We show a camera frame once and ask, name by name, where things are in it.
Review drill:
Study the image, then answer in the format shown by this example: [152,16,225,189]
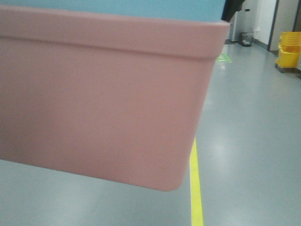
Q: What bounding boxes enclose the pink plastic box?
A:
[0,4,229,191]

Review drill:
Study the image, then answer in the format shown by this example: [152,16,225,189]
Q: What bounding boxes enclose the yellow mop bucket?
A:
[275,32,301,70]

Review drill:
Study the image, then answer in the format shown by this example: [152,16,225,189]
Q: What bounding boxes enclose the light blue plastic box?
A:
[0,0,225,22]

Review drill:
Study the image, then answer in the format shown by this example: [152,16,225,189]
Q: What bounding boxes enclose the grey waste bin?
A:
[239,32,253,47]

